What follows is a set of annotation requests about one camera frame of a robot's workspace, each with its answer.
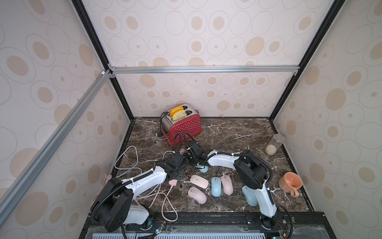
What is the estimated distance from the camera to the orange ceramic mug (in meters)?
0.78

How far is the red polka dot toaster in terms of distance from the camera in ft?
3.14

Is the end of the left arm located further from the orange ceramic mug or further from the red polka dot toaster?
the orange ceramic mug
